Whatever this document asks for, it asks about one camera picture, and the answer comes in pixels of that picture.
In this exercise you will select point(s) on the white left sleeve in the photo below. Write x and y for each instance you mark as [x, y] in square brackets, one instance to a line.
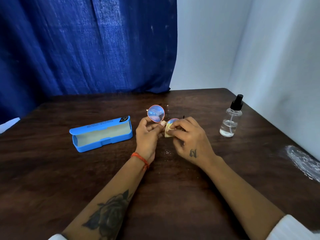
[56, 236]

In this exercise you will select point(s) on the person's left hand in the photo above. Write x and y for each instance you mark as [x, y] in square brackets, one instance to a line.
[146, 139]

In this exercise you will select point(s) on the person's left thumb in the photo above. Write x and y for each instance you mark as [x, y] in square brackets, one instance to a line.
[159, 127]

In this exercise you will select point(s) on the blue curtain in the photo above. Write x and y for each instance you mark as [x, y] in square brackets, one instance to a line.
[85, 47]

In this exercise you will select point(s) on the clear spray bottle black cap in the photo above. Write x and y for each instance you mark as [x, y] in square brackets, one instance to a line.
[231, 119]

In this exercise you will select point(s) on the person's right thumb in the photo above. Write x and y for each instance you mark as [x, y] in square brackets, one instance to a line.
[176, 133]

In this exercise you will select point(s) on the person's right hand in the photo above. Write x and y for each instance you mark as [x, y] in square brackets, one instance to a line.
[193, 142]

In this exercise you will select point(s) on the round pink-framed eyeglasses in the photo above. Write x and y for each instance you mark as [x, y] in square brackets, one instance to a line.
[156, 114]

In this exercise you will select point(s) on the yellow cleaning cloth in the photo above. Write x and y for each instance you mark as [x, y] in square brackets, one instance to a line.
[168, 129]

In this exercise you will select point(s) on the white right sleeve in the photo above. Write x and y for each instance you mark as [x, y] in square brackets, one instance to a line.
[293, 228]

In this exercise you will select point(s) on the person's right forearm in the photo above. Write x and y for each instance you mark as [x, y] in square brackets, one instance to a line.
[240, 197]

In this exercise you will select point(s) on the open blue eyeglasses case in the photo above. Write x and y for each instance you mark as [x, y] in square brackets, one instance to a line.
[101, 133]

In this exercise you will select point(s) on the white sleeve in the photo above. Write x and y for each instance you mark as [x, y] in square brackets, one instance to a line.
[293, 228]
[56, 236]

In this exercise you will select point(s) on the person's left forearm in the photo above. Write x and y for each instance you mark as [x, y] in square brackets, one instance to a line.
[110, 199]

